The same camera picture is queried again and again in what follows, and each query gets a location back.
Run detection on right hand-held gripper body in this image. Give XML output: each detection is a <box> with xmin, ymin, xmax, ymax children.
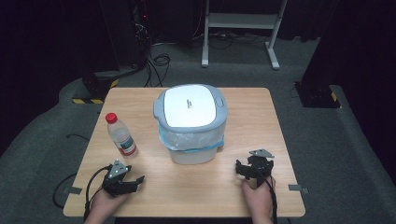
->
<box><xmin>247</xmin><ymin>148</ymin><xmax>276</xmax><ymax>189</ymax></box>

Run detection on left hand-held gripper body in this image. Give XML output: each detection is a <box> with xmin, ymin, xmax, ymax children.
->
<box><xmin>101</xmin><ymin>159</ymin><xmax>138</xmax><ymax>198</ymax></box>

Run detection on person's left hand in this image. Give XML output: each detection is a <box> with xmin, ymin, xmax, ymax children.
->
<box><xmin>89</xmin><ymin>185</ymin><xmax>129</xmax><ymax>219</ymax></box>

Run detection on person's right hand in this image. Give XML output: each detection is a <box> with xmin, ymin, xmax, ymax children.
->
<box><xmin>241</xmin><ymin>175</ymin><xmax>277</xmax><ymax>218</ymax></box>

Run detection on clear plastic bottle red cap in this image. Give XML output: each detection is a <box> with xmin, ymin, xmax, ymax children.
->
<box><xmin>105</xmin><ymin>112</ymin><xmax>138</xmax><ymax>157</ymax></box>

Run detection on grey tape piece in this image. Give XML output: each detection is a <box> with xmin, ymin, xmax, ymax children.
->
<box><xmin>288</xmin><ymin>183</ymin><xmax>309</xmax><ymax>196</ymax></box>
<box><xmin>63</xmin><ymin>186</ymin><xmax>83</xmax><ymax>196</ymax></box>

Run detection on translucent blue bin liner bag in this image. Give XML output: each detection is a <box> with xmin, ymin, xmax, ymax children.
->
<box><xmin>158</xmin><ymin>121</ymin><xmax>225</xmax><ymax>153</ymax></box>

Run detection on white trash bin grey lid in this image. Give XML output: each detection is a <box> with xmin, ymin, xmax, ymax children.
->
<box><xmin>152</xmin><ymin>83</ymin><xmax>229</xmax><ymax>165</ymax></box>

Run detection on black stand base striped edge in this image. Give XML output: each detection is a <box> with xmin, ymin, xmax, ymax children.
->
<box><xmin>71</xmin><ymin>70</ymin><xmax>120</xmax><ymax>105</ymax></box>

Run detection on black stand base yellow mark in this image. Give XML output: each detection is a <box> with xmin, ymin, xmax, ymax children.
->
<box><xmin>293</xmin><ymin>80</ymin><xmax>342</xmax><ymax>109</ymax></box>

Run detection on white metal stand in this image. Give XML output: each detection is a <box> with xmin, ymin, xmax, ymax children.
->
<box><xmin>201</xmin><ymin>0</ymin><xmax>290</xmax><ymax>71</ymax></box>

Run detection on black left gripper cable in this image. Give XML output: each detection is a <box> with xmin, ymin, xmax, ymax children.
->
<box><xmin>82</xmin><ymin>165</ymin><xmax>112</xmax><ymax>222</ymax></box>

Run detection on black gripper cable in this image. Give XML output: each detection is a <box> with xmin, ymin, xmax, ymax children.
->
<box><xmin>82</xmin><ymin>165</ymin><xmax>112</xmax><ymax>222</ymax></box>
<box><xmin>252</xmin><ymin>161</ymin><xmax>279</xmax><ymax>224</ymax></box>

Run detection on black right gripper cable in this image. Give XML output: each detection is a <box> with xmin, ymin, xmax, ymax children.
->
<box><xmin>252</xmin><ymin>161</ymin><xmax>279</xmax><ymax>224</ymax></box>

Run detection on thin black floor cable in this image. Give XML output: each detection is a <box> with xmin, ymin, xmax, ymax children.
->
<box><xmin>65</xmin><ymin>133</ymin><xmax>91</xmax><ymax>142</ymax></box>

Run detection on black looped floor cables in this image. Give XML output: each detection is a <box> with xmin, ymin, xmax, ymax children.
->
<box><xmin>143</xmin><ymin>51</ymin><xmax>172</xmax><ymax>89</ymax></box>

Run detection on black cables under stand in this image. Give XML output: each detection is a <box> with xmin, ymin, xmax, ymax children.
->
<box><xmin>191</xmin><ymin>30</ymin><xmax>273</xmax><ymax>50</ymax></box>

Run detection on dark equipment rack with wires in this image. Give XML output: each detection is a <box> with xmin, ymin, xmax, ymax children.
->
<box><xmin>130</xmin><ymin>0</ymin><xmax>154</xmax><ymax>69</ymax></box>

